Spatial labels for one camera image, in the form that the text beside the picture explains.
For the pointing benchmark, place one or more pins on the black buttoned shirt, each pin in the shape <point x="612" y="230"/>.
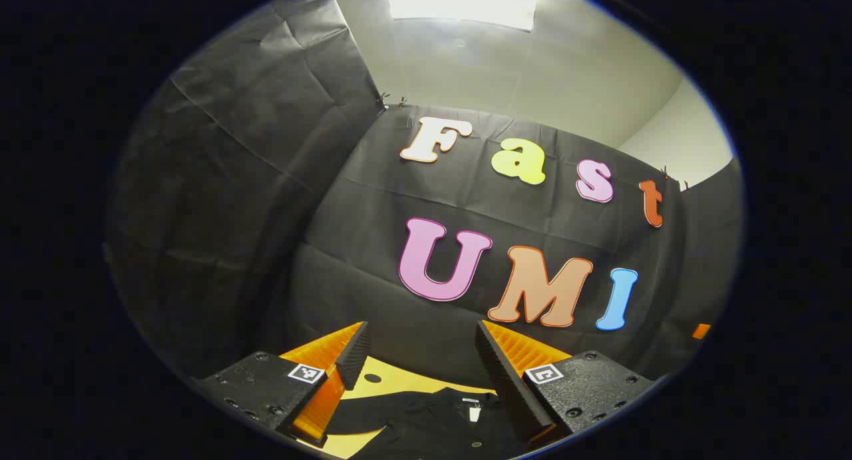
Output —
<point x="426" y="427"/>

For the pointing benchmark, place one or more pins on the black backdrop cloth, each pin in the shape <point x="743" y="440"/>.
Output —
<point x="373" y="247"/>

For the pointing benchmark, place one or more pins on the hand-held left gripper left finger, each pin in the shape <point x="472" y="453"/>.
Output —
<point x="354" y="357"/>

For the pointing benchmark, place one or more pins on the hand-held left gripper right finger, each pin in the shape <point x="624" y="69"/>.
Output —
<point x="499" y="373"/>

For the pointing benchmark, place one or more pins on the ceiling light panel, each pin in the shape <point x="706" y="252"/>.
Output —
<point x="459" y="6"/>

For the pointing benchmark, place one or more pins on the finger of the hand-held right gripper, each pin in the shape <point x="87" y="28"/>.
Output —
<point x="701" y="331"/>

